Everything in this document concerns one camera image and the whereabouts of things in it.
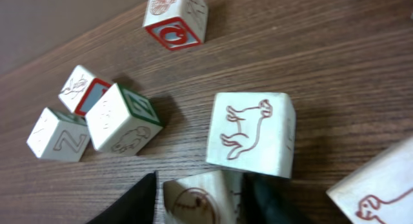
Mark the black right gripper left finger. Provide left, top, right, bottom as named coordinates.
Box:
left=87, top=171, right=157, bottom=224

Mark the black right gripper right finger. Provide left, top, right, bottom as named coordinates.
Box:
left=241, top=173, right=313, bottom=224

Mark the red number six block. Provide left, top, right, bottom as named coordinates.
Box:
left=163, top=170, right=243, bottom=224

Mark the green letter wooden block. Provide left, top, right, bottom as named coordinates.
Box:
left=206, top=92, right=296, bottom=179

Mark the wooden block animal drawing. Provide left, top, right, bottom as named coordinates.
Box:
left=85, top=83, right=164, bottom=156

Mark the wooden block letter Z side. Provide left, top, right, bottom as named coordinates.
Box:
left=26, top=107, right=90, bottom=162

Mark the wooden block number one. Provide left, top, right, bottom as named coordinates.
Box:
left=327, top=137, right=412, bottom=224

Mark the red edged wooden block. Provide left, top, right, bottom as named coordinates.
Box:
left=58, top=65, right=113, bottom=116

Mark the red letter Q block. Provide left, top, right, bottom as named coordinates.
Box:
left=143, top=0, right=208, bottom=51

